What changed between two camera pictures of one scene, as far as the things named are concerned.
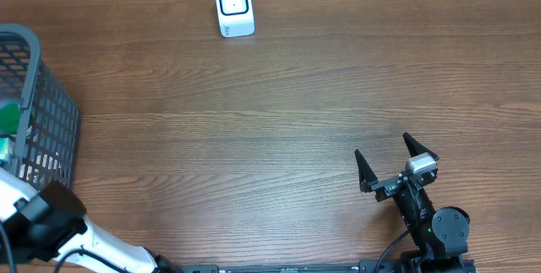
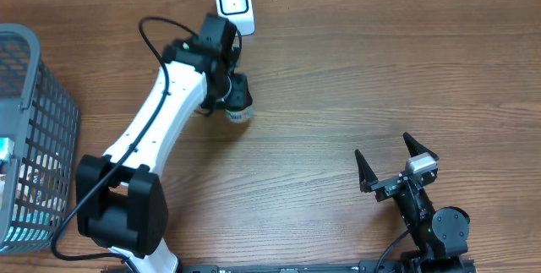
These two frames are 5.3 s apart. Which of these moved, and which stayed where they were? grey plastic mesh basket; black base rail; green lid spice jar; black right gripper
Moved: green lid spice jar
Stayed: grey plastic mesh basket; black base rail; black right gripper
